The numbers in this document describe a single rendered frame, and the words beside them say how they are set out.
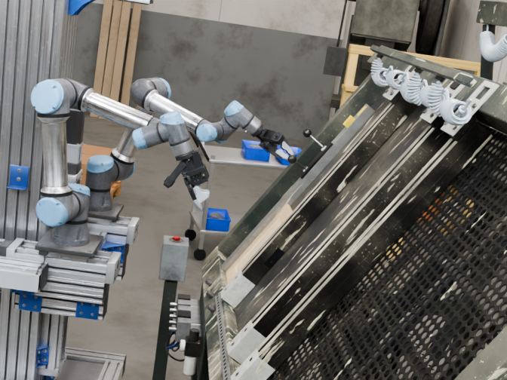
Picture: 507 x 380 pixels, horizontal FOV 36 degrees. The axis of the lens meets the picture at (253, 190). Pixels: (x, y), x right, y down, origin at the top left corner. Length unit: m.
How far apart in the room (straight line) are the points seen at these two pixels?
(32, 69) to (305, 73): 8.82
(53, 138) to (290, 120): 9.11
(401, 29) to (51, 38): 6.64
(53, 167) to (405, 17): 6.91
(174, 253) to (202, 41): 8.34
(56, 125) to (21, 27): 0.48
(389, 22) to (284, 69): 2.82
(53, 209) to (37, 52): 0.65
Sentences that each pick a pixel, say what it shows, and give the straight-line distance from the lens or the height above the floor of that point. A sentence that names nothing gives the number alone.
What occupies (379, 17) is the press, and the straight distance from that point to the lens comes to 9.32.
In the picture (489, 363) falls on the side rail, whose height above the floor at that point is 1.47.
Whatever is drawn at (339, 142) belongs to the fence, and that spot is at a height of 1.53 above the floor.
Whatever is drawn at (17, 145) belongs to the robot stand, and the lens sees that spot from 3.23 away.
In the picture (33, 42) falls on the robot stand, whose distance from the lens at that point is 3.16.
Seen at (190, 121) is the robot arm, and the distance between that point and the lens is 3.23.
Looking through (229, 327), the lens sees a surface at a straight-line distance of 2.85.
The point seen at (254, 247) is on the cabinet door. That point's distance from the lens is 3.30.
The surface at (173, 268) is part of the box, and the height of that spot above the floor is 0.81.
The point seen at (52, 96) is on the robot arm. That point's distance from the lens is 2.83.
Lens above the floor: 2.09
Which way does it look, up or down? 14 degrees down
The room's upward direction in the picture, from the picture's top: 9 degrees clockwise
